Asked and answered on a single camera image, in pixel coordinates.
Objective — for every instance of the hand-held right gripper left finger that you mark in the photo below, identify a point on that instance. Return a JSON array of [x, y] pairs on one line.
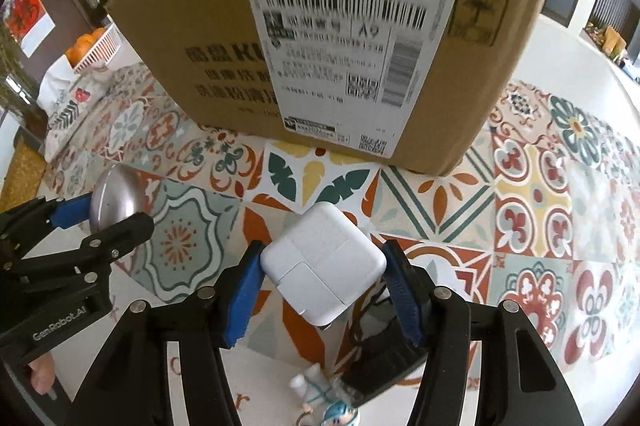
[[242, 301]]

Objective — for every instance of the yellow woven box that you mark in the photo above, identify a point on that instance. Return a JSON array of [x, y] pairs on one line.
[[22, 178]]

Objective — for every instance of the silver computer mouse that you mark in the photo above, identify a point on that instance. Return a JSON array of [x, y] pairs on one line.
[[117, 196]]

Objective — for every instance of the patterned tile-print table runner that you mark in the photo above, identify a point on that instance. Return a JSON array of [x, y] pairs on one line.
[[530, 231]]

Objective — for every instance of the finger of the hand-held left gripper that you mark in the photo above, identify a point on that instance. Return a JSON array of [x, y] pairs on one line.
[[72, 212], [125, 233]]

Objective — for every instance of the leaf-print fabric tissue pouch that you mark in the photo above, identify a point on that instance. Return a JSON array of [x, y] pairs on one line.
[[70, 101]]

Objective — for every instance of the glass vase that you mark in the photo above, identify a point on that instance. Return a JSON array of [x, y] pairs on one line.
[[12, 86]]

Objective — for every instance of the white square charger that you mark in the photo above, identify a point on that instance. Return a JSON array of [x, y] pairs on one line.
[[325, 261]]

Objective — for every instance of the brown cardboard box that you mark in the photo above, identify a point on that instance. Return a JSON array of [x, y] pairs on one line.
[[200, 31]]

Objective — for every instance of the small blue-haired figurine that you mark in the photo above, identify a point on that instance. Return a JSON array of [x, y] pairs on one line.
[[325, 398]]

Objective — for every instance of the red door poster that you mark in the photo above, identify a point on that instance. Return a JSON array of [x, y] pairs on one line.
[[27, 16]]

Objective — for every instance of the white fruit basket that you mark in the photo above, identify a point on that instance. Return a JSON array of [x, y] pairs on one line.
[[102, 51]]

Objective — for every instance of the black power adapter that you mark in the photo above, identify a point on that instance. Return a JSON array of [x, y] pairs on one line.
[[385, 366]]

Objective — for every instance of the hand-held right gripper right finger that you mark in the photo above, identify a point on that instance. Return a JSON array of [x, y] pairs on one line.
[[405, 301]]

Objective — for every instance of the person's left hand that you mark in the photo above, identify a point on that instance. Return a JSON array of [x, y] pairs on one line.
[[42, 373]]

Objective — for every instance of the orange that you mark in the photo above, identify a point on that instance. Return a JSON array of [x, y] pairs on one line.
[[96, 39], [77, 51]]

